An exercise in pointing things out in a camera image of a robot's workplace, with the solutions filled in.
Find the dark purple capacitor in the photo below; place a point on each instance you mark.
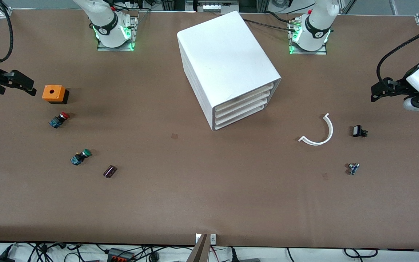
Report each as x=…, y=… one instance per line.
x=110, y=171

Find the orange box with hole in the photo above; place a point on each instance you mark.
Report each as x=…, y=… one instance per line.
x=51, y=92

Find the brown wooden plank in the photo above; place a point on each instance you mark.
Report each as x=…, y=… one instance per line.
x=199, y=253

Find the red push button switch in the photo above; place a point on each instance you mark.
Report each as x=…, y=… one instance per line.
x=58, y=120

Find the small blue electronic component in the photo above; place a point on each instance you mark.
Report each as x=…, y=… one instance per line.
x=353, y=169

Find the black red power strip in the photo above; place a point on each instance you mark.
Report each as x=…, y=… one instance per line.
x=120, y=255

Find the white curved plastic strip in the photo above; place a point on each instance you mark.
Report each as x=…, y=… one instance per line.
x=330, y=131

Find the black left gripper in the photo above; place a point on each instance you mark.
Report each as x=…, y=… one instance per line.
x=397, y=87

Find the white drawer cabinet housing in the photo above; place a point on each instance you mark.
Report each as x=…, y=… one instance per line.
x=224, y=51

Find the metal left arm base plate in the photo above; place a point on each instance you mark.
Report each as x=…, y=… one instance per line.
x=307, y=52

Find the grey control unit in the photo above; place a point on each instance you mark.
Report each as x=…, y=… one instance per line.
x=213, y=6

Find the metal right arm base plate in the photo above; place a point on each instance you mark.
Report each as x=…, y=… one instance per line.
x=116, y=48

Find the white metal bracket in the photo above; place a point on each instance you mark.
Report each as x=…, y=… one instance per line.
x=198, y=238
x=213, y=238

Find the green push button switch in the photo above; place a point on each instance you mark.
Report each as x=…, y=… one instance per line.
x=80, y=157

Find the white cabinet drawer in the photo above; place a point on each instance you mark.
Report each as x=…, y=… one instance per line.
x=244, y=95
x=241, y=110
x=239, y=116
x=242, y=103

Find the small black switch component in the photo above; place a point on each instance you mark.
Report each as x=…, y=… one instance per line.
x=357, y=131

